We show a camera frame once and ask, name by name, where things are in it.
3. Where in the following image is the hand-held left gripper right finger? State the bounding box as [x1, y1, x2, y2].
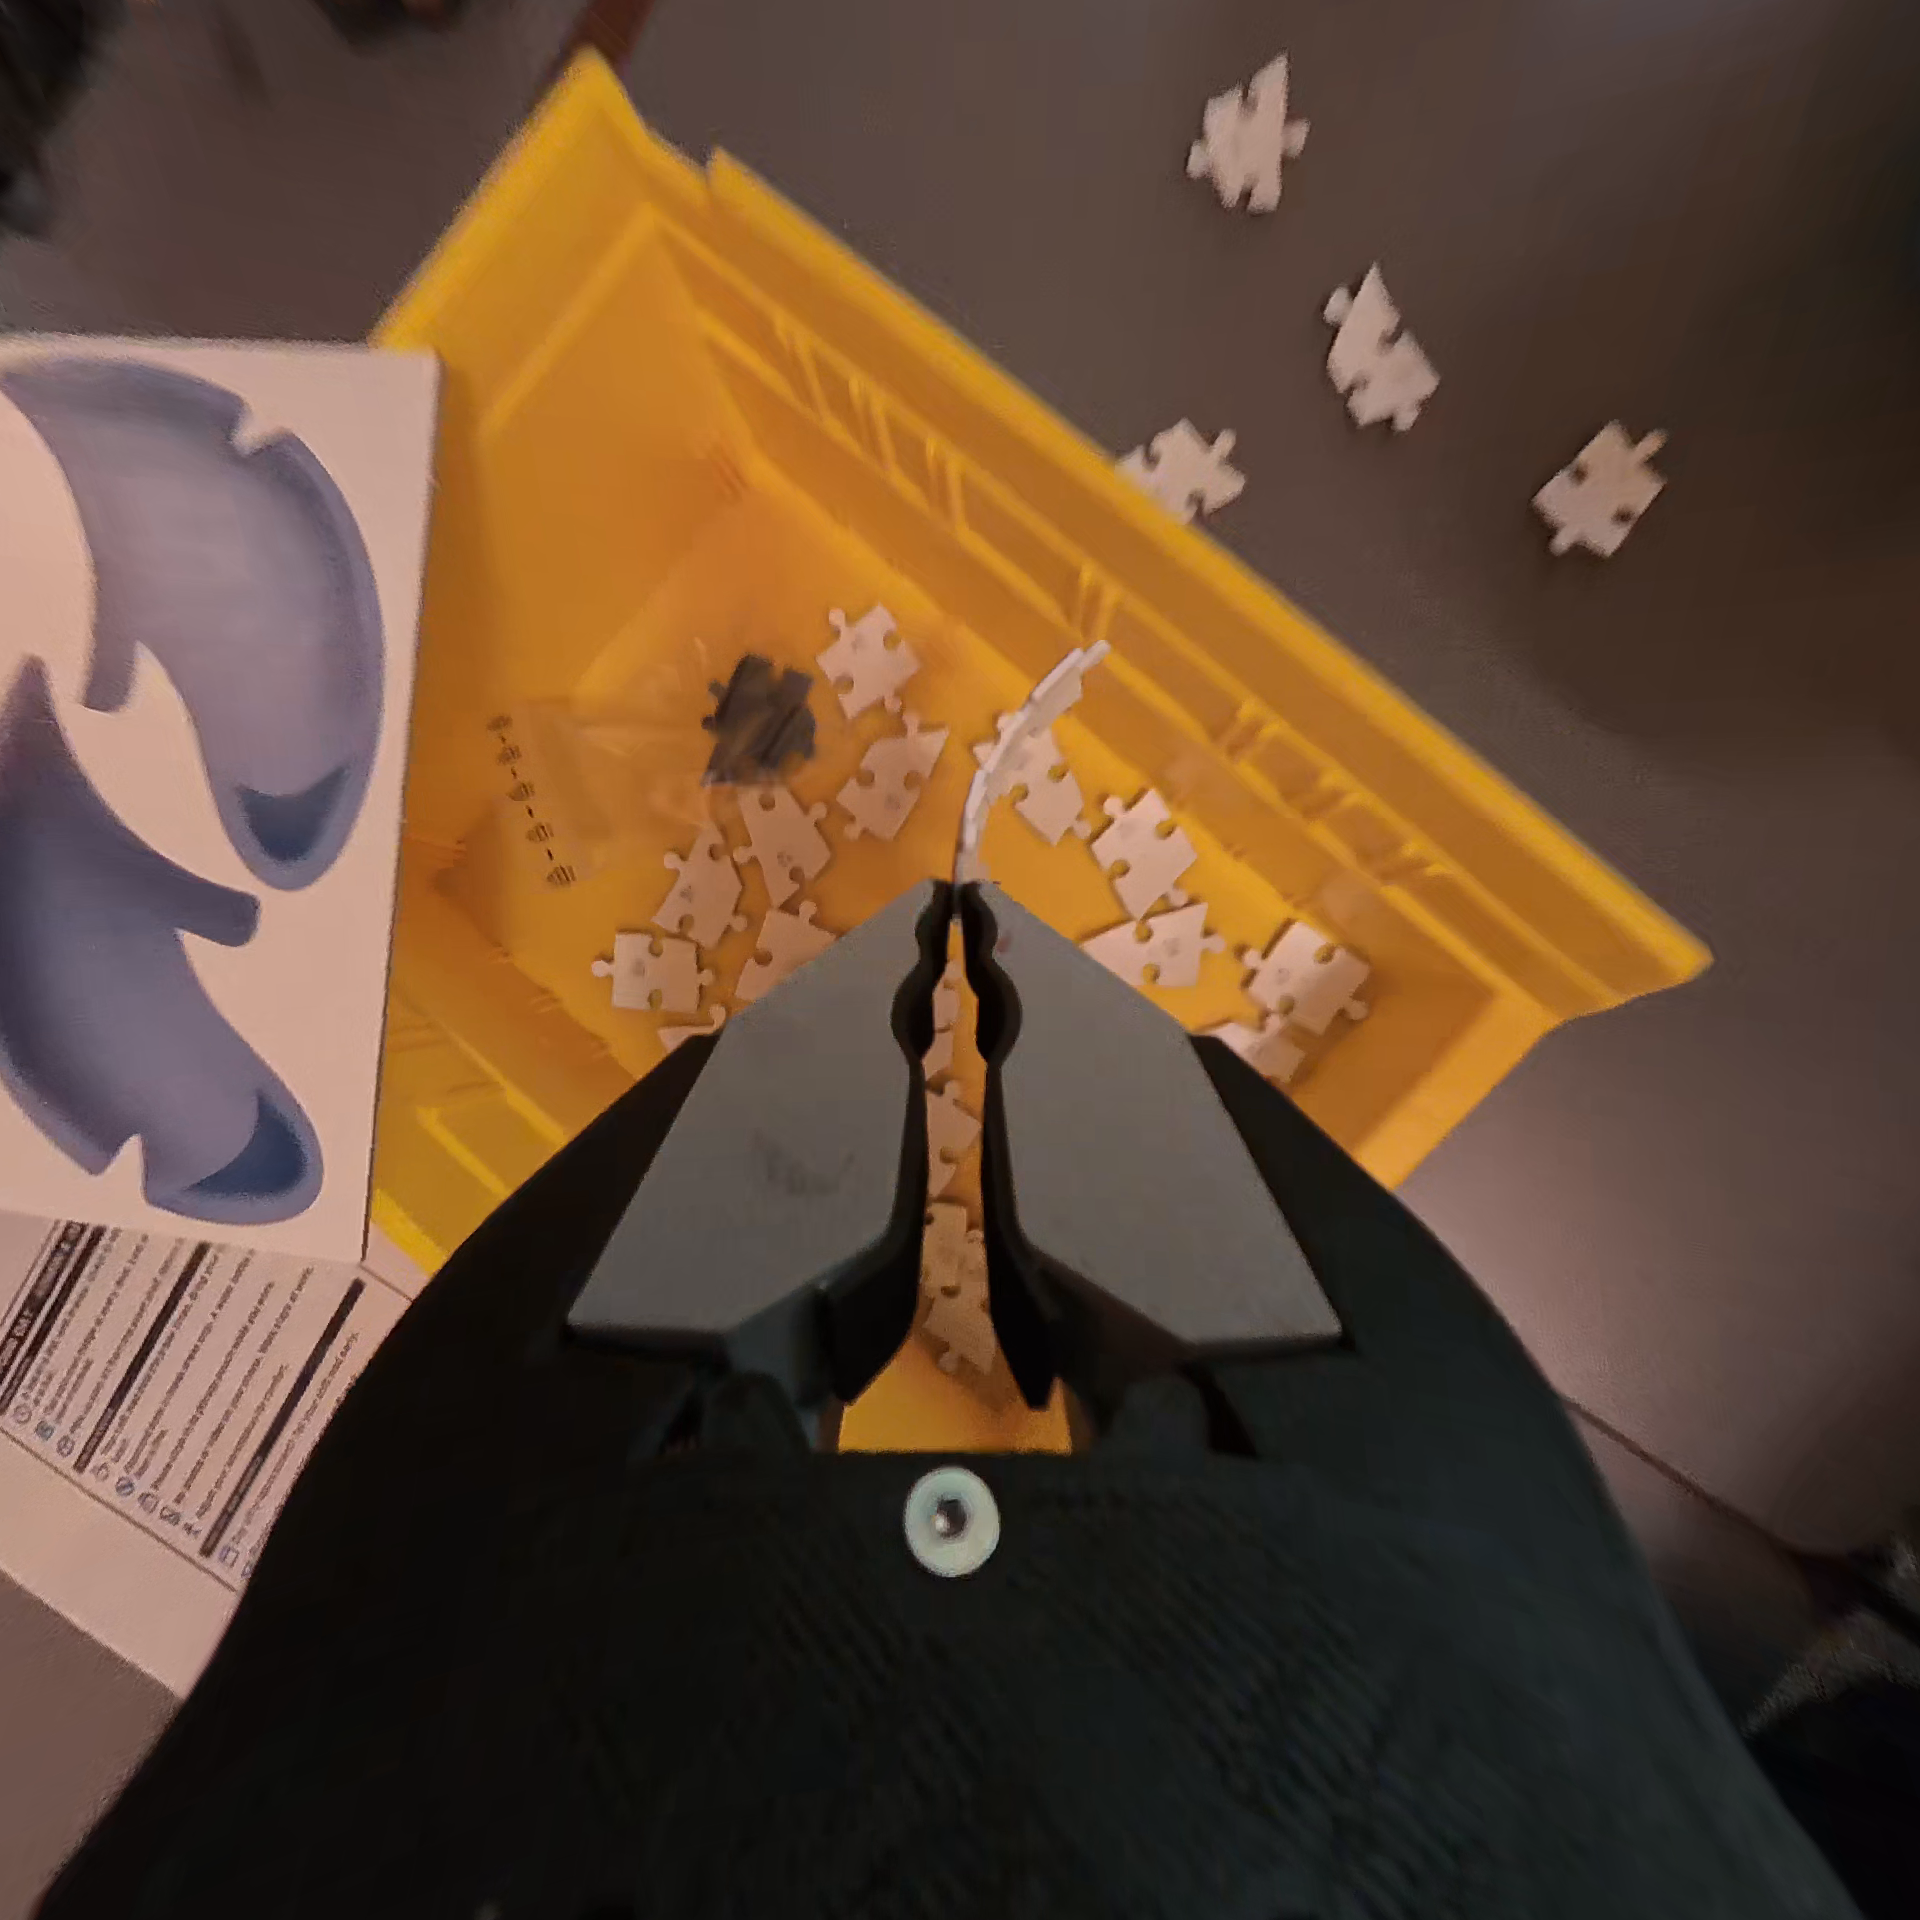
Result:
[961, 878, 1345, 1413]

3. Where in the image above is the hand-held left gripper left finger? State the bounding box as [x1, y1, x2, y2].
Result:
[565, 878, 950, 1409]

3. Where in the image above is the pile of white puzzle pieces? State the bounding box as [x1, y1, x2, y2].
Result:
[591, 603, 1373, 1379]

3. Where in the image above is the white jigsaw puzzle piece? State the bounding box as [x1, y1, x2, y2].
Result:
[1117, 421, 1249, 524]
[1183, 56, 1313, 214]
[948, 640, 1116, 904]
[1323, 266, 1442, 434]
[1530, 422, 1670, 561]

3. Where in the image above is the yellow plastic bin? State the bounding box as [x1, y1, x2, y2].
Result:
[367, 46, 1714, 1457]

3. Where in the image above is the dark puzzle piece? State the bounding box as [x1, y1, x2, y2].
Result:
[701, 656, 820, 786]

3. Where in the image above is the clear plastic bag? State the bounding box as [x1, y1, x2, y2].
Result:
[482, 644, 759, 909]

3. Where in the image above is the white warning text sheet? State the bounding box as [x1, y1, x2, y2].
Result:
[0, 1212, 437, 1706]

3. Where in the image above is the white card with blue ears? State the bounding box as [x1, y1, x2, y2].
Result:
[0, 333, 444, 1265]

